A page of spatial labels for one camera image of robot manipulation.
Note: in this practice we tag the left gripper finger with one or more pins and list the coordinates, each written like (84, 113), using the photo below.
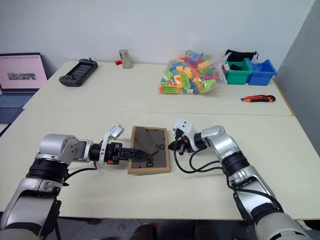
(140, 157)
(132, 151)

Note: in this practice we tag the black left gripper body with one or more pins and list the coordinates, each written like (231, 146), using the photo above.
(113, 152)

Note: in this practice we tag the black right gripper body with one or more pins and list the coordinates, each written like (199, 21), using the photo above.
(182, 140)

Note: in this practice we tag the wooden picture frame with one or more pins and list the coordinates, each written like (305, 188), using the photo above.
(150, 150)

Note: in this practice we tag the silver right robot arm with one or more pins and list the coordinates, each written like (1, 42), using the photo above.
(232, 155)

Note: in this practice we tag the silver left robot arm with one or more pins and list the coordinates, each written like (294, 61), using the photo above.
(57, 147)

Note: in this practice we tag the bag of colourful building blocks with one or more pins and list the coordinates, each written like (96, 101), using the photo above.
(188, 75)

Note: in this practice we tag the dark rounded shape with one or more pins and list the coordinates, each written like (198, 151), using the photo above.
(143, 232)

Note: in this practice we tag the black handheld game controller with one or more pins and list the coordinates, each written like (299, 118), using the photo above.
(78, 72)

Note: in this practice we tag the green plastic bin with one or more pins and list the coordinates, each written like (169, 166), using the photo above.
(237, 72)

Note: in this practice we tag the orange and black utility knife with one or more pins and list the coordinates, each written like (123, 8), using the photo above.
(260, 99)

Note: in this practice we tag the small red block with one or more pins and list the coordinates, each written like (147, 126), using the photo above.
(118, 62)

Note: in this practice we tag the upturned metal cup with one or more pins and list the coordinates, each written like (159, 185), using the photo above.
(126, 59)

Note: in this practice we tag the blue plastic bin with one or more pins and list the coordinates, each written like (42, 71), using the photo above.
(261, 72)

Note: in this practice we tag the open laptop computer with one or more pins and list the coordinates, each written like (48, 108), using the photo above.
(18, 75)

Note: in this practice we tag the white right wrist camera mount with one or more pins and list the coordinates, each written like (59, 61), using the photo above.
(186, 127)

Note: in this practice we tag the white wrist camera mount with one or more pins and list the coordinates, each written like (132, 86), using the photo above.
(115, 130)
(186, 127)

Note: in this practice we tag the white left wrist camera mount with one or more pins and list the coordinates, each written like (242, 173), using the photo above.
(115, 130)

